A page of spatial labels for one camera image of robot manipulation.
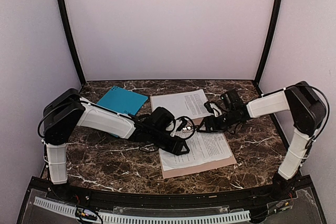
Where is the right black frame post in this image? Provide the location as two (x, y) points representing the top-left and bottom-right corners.
(254, 0), (282, 87)

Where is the left black frame post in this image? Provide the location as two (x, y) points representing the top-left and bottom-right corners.
(57, 0), (86, 87)

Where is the white slotted cable duct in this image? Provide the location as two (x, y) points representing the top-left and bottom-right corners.
(34, 197), (250, 223)

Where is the teal folder with black inside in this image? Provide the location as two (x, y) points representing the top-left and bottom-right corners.
(96, 84), (149, 139)

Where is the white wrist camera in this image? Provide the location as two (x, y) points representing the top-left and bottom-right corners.
(204, 101), (222, 117)
(170, 118), (187, 137)

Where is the black front rail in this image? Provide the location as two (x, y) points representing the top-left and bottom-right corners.
(27, 176), (312, 216)

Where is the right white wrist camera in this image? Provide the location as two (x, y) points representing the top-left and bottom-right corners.
(204, 101), (222, 117)

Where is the black frame post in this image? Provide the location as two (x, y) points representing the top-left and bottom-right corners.
(57, 0), (86, 87)
(254, 0), (282, 87)

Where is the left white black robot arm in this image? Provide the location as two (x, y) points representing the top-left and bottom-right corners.
(37, 88), (190, 185)

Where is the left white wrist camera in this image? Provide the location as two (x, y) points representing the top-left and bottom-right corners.
(170, 118), (187, 137)

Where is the tan brown folder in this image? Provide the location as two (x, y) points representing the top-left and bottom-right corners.
(157, 118), (238, 179)

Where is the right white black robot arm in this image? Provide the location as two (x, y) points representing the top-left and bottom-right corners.
(196, 81), (331, 199)

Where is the tan folder metal clip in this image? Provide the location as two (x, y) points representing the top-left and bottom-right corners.
(182, 125), (197, 132)

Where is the printed paper sheet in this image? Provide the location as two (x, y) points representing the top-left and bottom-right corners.
(150, 89), (212, 120)
(159, 132), (232, 171)

